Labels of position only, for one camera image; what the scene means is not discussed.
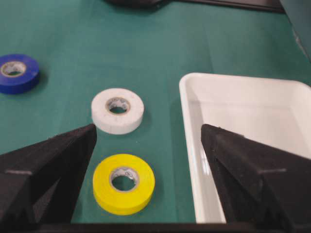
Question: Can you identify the blue tape roll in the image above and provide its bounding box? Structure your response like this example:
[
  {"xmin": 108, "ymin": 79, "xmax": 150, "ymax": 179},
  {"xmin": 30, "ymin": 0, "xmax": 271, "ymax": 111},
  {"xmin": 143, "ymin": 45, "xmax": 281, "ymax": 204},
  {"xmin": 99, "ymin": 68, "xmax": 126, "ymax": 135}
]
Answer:
[{"xmin": 0, "ymin": 54, "xmax": 39, "ymax": 94}]

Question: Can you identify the black aluminium mounting rail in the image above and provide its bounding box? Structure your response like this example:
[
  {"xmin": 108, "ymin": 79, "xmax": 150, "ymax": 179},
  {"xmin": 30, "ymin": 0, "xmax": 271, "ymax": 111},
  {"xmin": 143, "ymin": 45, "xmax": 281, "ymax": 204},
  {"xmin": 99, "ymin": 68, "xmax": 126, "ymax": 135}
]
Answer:
[{"xmin": 183, "ymin": 0, "xmax": 285, "ymax": 13}]

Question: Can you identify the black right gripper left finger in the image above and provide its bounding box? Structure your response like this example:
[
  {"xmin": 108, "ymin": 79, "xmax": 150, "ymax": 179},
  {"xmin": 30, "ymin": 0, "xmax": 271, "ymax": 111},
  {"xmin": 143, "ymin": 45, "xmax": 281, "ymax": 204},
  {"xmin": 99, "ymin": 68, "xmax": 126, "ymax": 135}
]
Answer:
[{"xmin": 0, "ymin": 124, "xmax": 97, "ymax": 233}]

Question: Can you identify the green table cloth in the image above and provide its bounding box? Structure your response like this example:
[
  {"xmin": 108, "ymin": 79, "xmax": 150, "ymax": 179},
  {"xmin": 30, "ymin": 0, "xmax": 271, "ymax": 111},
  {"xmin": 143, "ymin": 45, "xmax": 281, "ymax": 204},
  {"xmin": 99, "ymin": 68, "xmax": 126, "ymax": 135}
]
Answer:
[{"xmin": 0, "ymin": 0, "xmax": 311, "ymax": 223}]

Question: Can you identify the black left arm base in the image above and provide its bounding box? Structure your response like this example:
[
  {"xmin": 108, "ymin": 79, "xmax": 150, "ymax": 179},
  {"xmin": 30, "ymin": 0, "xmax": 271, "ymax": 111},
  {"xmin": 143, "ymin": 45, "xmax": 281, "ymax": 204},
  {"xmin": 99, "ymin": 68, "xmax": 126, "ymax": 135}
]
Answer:
[{"xmin": 107, "ymin": 0, "xmax": 163, "ymax": 8}]

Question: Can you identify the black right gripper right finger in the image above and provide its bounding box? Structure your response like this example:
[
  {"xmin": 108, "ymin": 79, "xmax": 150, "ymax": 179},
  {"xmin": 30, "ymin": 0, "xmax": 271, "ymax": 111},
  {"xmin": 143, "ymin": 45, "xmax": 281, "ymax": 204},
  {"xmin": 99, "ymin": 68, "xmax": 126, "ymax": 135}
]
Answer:
[{"xmin": 201, "ymin": 124, "xmax": 311, "ymax": 233}]

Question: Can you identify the yellow tape roll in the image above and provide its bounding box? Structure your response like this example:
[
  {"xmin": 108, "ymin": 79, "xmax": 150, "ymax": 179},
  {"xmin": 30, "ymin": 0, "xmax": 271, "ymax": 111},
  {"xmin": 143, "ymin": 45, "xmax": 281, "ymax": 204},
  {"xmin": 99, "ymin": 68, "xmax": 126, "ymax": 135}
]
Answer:
[{"xmin": 92, "ymin": 154, "xmax": 155, "ymax": 216}]

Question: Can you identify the white plastic tray case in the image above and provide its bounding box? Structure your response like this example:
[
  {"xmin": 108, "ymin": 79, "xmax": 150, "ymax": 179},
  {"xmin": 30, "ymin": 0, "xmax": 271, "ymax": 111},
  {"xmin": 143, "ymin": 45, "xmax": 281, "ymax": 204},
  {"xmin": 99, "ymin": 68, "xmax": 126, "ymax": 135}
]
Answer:
[{"xmin": 179, "ymin": 73, "xmax": 311, "ymax": 223}]

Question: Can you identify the white tape roll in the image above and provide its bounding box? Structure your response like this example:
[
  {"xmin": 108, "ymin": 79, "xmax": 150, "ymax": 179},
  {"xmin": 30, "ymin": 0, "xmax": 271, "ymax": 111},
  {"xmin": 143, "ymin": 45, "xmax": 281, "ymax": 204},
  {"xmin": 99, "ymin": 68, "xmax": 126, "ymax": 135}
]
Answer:
[{"xmin": 91, "ymin": 88, "xmax": 144, "ymax": 135}]

